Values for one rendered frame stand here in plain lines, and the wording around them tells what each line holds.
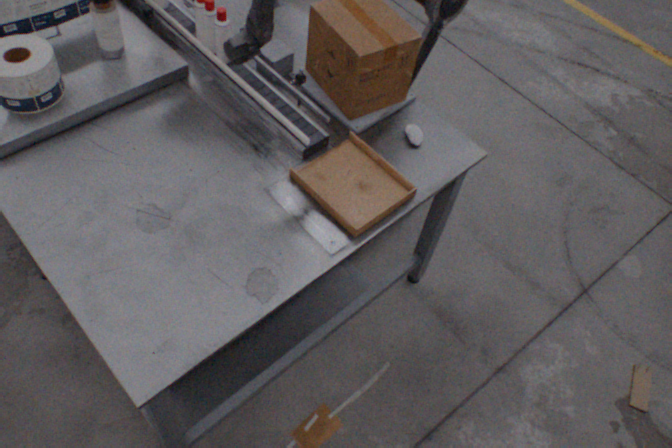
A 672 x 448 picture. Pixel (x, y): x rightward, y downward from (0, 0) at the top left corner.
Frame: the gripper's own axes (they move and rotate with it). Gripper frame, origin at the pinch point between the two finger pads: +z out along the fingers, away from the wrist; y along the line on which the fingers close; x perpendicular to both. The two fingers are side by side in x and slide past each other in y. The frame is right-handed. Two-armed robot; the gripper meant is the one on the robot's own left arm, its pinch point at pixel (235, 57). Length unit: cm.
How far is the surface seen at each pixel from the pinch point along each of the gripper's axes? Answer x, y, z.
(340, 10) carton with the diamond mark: 2.9, -28.4, -26.6
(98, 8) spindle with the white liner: -31.8, 30.6, 8.6
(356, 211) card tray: 59, 6, -35
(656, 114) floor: 125, -241, 16
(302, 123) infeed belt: 29.5, -2.0, -17.0
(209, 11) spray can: -16.8, 1.1, -1.3
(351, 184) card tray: 53, 0, -30
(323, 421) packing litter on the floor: 131, 30, 14
